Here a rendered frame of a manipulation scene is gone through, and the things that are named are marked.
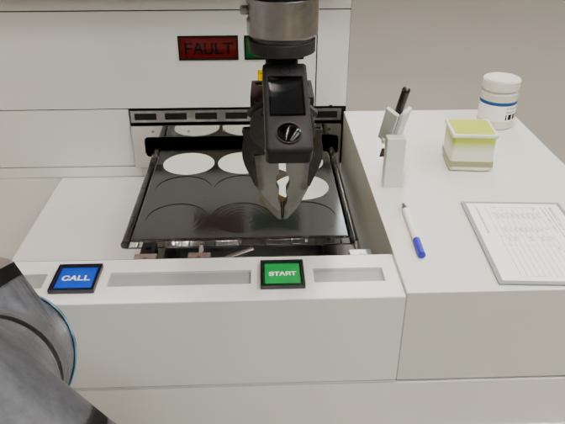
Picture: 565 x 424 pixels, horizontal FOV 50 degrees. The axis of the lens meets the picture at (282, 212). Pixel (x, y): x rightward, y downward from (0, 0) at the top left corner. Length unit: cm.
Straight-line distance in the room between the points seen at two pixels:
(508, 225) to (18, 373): 69
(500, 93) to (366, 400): 65
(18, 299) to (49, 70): 82
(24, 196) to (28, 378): 105
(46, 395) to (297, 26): 40
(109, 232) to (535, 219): 73
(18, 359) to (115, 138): 94
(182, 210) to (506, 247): 53
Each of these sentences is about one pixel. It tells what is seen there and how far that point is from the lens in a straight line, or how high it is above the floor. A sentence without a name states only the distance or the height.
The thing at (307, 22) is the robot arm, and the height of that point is 128.
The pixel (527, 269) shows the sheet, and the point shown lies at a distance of 84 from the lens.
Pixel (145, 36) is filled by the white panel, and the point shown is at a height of 112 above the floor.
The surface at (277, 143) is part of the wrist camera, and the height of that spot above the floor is 118.
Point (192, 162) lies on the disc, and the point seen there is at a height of 90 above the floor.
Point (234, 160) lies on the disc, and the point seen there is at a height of 90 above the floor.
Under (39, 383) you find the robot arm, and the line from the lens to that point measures 45.
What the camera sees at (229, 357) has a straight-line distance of 81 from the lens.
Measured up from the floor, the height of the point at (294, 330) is 91.
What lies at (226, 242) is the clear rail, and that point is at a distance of 97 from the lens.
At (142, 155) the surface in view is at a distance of 134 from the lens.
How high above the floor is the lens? 142
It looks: 30 degrees down
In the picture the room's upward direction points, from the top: straight up
